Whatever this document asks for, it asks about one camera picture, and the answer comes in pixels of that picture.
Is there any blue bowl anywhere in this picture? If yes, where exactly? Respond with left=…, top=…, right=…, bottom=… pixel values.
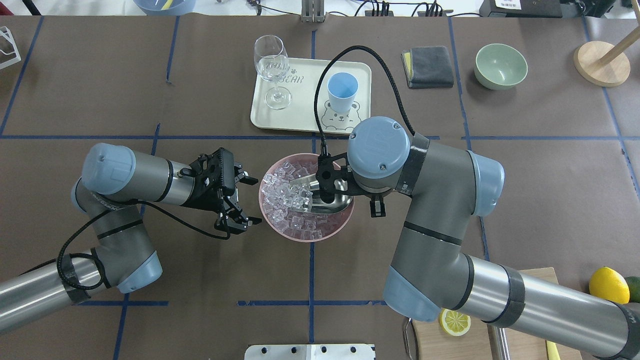
left=134, top=0, right=197, bottom=16

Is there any blue plastic cup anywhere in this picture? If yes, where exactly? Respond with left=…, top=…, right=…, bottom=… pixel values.
left=327, top=71, right=359, bottom=113

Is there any yellow lemon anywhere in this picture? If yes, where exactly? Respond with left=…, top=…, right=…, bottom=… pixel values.
left=589, top=266, right=631, bottom=305

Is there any green bowl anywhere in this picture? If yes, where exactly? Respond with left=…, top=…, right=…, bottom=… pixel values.
left=474, top=43, right=529, bottom=91

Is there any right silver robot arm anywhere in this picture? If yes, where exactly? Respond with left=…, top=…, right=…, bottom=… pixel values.
left=317, top=116, right=639, bottom=360

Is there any pink bowl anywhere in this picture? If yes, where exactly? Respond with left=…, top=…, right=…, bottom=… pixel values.
left=258, top=152, right=355, bottom=244

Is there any grey folded cloth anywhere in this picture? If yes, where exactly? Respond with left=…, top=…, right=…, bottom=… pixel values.
left=401, top=46, right=454, bottom=89

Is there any cream serving tray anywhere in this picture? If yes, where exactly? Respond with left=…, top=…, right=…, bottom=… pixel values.
left=250, top=58, right=371, bottom=135

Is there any silver metal muddler tube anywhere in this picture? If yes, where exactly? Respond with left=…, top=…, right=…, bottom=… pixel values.
left=487, top=325, right=511, bottom=360

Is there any yellow plastic knife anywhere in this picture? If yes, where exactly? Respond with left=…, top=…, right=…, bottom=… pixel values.
left=545, top=340, right=561, bottom=360

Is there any lemon half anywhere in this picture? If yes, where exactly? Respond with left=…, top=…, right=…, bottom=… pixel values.
left=438, top=308, right=471, bottom=337

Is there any clear wine glass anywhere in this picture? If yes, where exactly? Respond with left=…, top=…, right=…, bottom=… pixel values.
left=253, top=34, right=291, bottom=110

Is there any wooden cup stand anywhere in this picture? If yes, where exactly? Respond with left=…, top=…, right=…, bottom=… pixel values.
left=573, top=27, right=640, bottom=88

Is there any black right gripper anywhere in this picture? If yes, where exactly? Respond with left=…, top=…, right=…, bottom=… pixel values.
left=317, top=153, right=388, bottom=218

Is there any wooden cutting board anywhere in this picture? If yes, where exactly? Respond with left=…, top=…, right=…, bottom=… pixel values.
left=402, top=267, right=586, bottom=360

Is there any white camera pillar base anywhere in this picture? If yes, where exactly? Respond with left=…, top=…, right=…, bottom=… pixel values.
left=244, top=343, right=377, bottom=360

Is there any white wire rack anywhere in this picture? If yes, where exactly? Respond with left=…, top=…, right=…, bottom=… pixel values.
left=0, top=26, right=22, bottom=69

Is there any clear ice cubes pile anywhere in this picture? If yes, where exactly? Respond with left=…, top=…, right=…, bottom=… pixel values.
left=262, top=158, right=346, bottom=240

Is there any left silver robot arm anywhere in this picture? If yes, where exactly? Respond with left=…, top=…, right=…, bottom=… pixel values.
left=0, top=143, right=261, bottom=333

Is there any green lime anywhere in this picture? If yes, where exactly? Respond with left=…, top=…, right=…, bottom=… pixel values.
left=624, top=276, right=640, bottom=303

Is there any silver metal ice scoop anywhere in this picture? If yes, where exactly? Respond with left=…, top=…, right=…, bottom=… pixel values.
left=288, top=174, right=354, bottom=215

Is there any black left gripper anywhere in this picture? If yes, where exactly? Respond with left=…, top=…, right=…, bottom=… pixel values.
left=180, top=147, right=263, bottom=235

